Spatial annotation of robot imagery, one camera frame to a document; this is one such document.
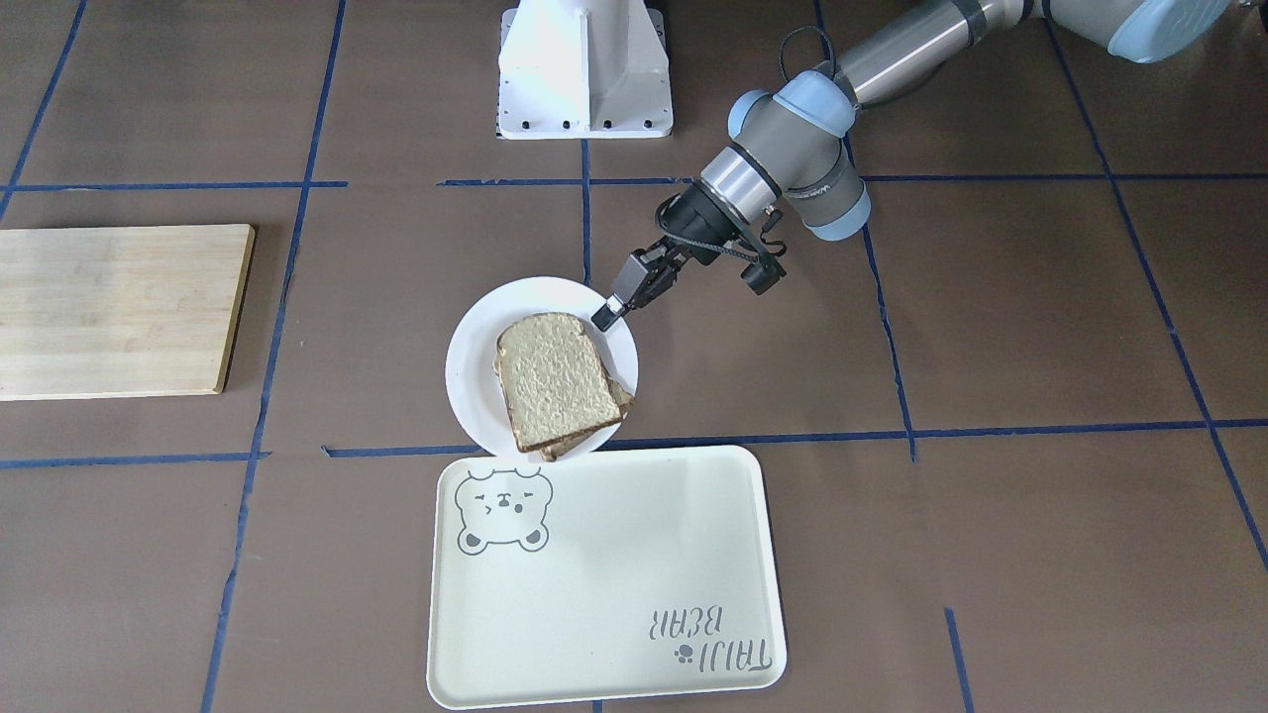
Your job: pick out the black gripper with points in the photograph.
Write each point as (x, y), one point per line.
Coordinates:
(693, 220)

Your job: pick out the bread slice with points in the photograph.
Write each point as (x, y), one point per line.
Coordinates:
(553, 338)

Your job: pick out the white round plate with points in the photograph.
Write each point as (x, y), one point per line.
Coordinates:
(473, 389)

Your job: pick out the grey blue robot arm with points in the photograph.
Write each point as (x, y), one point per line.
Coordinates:
(789, 145)

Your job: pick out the bottom toast slice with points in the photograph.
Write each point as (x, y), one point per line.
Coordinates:
(553, 410)

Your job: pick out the cream bear tray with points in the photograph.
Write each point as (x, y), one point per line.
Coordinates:
(608, 575)

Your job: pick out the wooden cutting board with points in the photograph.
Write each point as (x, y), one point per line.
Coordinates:
(121, 312)

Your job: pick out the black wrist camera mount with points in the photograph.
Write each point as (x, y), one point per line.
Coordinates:
(765, 270)

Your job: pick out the white pedestal column base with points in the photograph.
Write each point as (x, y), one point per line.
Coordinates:
(583, 70)

